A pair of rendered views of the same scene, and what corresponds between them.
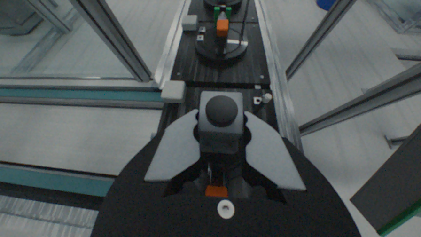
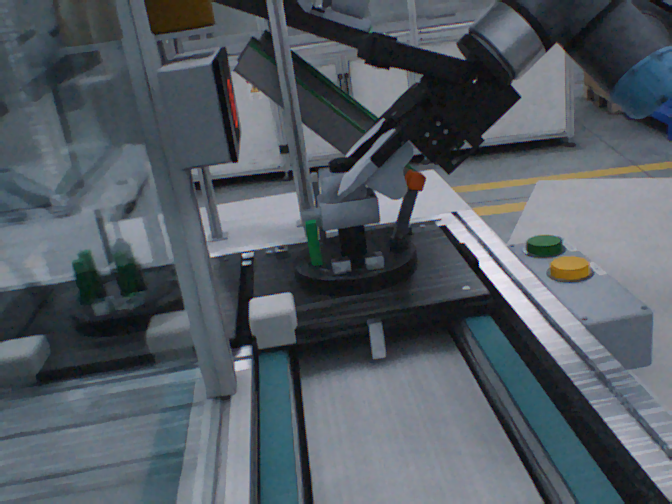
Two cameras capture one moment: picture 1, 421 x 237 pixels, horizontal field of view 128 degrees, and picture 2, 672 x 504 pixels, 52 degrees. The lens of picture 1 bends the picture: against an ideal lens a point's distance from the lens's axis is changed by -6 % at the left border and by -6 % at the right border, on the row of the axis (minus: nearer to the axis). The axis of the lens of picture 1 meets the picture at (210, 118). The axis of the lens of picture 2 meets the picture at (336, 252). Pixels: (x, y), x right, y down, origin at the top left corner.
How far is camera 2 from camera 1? 0.74 m
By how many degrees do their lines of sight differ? 74
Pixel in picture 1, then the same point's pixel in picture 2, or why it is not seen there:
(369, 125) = (281, 236)
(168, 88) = (270, 306)
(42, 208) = (599, 399)
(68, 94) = not seen: outside the picture
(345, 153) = not seen: hidden behind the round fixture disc
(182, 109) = (310, 306)
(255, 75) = (221, 264)
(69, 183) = (538, 411)
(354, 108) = (304, 169)
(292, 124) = not seen: hidden behind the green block
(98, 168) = (494, 433)
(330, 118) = (308, 196)
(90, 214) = (547, 340)
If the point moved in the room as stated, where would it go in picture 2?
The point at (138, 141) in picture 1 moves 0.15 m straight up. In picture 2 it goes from (395, 396) to (376, 246)
